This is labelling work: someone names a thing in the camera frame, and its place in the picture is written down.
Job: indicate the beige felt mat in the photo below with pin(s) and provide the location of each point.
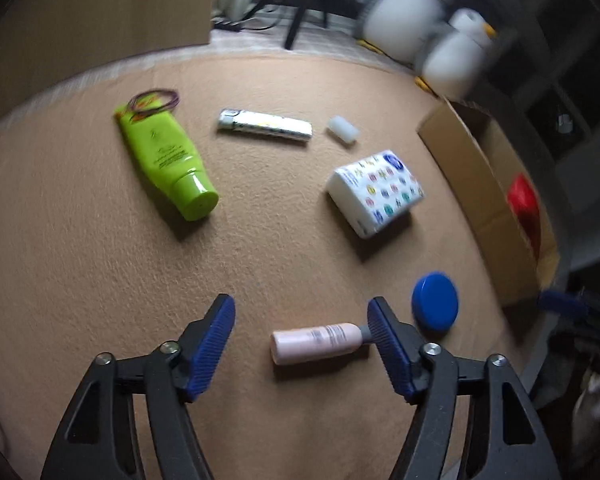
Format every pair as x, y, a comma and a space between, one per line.
92, 259

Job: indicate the patterned white lighter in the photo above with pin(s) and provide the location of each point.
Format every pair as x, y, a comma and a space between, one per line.
246, 121

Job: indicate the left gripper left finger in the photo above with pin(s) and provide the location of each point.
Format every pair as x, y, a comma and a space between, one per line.
97, 438

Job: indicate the blue round tin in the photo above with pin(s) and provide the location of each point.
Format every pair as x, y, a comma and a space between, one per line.
435, 302

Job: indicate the small penguin plush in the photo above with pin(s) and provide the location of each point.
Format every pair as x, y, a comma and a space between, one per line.
453, 55

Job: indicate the small white translucent cap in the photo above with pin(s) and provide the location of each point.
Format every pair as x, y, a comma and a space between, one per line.
344, 131

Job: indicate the light wooden cabinet panel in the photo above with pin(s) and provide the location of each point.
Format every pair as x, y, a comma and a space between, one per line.
43, 42

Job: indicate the pink small bottle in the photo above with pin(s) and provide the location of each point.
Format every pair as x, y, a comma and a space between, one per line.
304, 345

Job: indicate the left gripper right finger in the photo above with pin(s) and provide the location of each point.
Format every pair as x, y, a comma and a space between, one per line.
504, 436

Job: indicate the large penguin plush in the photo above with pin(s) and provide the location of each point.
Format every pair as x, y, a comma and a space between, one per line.
398, 28

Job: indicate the red pouch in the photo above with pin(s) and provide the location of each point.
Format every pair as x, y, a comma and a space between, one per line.
524, 204

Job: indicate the patterned tissue pack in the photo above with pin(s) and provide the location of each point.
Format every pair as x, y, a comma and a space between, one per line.
373, 192

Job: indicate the cardboard box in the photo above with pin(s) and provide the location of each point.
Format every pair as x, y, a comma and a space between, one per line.
481, 167

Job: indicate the green lotion tube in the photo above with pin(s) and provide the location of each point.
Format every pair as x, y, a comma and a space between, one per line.
170, 160

